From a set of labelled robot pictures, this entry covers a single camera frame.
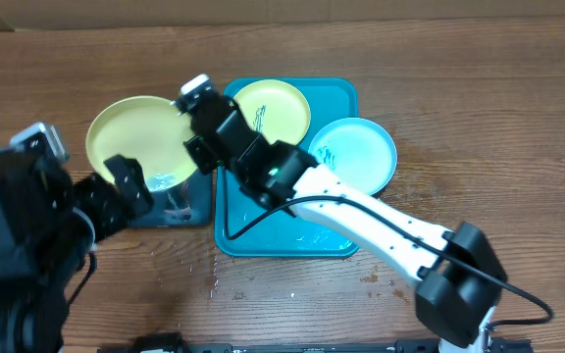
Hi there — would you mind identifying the yellow plate with blue stain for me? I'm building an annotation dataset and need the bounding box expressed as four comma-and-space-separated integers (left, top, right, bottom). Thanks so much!
233, 79, 311, 145

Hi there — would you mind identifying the light blue plate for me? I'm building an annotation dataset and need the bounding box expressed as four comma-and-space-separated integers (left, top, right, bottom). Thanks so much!
309, 118, 397, 195

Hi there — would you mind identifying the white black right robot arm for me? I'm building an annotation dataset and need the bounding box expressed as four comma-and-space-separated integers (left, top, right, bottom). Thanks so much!
175, 85, 507, 352

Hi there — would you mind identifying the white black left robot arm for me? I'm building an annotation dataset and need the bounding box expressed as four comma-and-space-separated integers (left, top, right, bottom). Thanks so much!
0, 132, 160, 352

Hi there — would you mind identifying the black sponge tray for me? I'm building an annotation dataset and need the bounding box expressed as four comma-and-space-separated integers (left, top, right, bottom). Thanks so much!
130, 172, 213, 228

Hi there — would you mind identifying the teal plastic tray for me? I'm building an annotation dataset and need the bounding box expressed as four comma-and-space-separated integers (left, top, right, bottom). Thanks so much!
214, 77, 358, 258

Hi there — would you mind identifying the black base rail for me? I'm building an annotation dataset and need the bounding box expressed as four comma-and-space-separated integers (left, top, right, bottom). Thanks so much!
97, 332, 534, 353

